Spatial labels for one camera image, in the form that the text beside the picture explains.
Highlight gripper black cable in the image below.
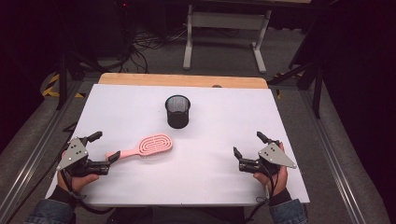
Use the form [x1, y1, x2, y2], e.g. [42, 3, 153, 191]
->
[59, 169, 115, 217]
[244, 162, 279, 223]

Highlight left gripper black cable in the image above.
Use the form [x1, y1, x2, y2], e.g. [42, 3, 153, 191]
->
[59, 169, 115, 217]

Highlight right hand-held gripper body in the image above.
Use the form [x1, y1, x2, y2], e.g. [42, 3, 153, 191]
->
[238, 141, 298, 177]

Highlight person's left hand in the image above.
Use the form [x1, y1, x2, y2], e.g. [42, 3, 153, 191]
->
[56, 150, 100, 194]

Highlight black mesh pen holder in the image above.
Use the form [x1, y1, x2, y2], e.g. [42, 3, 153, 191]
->
[164, 94, 191, 130]

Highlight white board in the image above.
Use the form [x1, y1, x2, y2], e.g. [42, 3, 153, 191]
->
[45, 83, 311, 208]

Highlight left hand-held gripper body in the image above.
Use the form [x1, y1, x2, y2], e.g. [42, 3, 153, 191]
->
[55, 136, 111, 178]

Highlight black metal stand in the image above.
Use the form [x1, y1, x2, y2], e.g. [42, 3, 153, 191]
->
[266, 60, 324, 119]
[55, 50, 106, 110]

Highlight person's right hand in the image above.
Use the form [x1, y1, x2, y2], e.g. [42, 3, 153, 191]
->
[253, 141, 289, 198]

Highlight pink hairbrush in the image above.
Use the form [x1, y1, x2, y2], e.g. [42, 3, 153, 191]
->
[106, 133, 174, 161]

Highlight wooden table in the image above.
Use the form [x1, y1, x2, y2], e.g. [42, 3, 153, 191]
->
[98, 72, 269, 90]

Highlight bundle of floor cables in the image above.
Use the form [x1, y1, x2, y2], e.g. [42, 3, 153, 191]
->
[117, 26, 188, 75]

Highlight yellow black hazard tape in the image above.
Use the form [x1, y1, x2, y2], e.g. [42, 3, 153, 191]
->
[41, 73, 87, 99]

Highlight white desk frame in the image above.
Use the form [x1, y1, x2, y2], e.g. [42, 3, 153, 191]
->
[182, 4, 273, 75]

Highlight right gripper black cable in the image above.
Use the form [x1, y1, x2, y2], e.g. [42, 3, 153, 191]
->
[244, 162, 279, 223]

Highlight person's lap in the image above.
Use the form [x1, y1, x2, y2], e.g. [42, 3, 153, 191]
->
[106, 205, 250, 224]

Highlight metal floor rail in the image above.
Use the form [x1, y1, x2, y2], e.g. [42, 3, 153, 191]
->
[0, 79, 84, 220]
[299, 89, 376, 224]

